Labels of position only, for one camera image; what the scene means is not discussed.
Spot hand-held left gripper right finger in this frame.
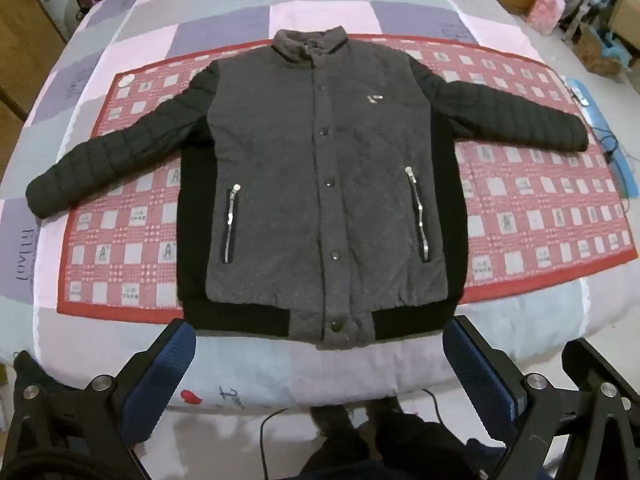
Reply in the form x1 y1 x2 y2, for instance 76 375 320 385
442 315 640 480

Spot grey and black jacket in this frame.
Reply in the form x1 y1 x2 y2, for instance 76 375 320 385
25 27 590 352

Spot light blue strip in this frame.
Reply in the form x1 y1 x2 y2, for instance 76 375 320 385
565 77 635 202

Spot person's legs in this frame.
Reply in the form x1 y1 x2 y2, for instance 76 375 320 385
299 397 483 480

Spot brown box with blue cloth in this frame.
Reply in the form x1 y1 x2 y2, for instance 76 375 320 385
572 22 623 78

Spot wooden wardrobe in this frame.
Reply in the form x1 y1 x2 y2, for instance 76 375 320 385
0 0 69 123

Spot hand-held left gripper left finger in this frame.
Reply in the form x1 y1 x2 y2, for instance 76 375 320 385
0 317 197 480

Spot red checked blanket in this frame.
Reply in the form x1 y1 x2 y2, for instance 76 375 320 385
56 35 640 313

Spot large cardboard box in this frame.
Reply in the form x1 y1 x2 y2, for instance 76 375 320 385
609 0 640 63

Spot black floor cable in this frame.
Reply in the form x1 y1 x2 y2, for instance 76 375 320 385
259 407 292 480

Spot pink bag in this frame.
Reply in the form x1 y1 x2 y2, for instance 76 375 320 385
524 0 567 37

